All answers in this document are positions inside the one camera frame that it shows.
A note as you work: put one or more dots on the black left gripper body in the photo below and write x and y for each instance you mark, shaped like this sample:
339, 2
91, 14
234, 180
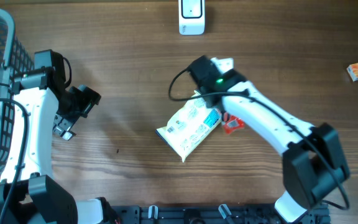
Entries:
78, 103

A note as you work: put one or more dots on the yellow snack bag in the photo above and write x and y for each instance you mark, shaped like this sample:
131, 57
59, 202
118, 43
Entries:
189, 126

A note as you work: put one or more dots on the red snack packet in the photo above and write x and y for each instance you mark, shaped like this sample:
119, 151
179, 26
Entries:
231, 123

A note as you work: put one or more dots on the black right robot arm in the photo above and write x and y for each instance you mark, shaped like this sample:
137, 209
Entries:
313, 161

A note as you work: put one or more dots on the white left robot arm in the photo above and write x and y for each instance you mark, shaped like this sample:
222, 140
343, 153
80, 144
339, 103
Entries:
38, 101

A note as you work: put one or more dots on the white barcode scanner box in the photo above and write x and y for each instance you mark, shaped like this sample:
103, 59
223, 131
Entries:
191, 17

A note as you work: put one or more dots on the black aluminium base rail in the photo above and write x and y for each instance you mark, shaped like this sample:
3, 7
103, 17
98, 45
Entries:
263, 213

